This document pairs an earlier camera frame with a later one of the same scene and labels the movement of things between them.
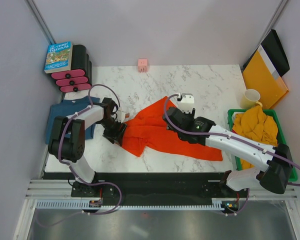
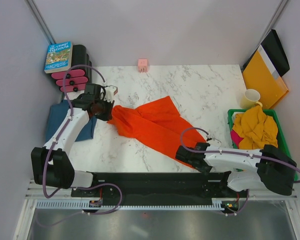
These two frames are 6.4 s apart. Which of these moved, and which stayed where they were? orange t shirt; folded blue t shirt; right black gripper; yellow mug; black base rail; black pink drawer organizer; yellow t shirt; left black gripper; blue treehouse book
Moved: orange t shirt; right black gripper; left black gripper
Stayed: black pink drawer organizer; yellow t shirt; blue treehouse book; yellow mug; black base rail; folded blue t shirt
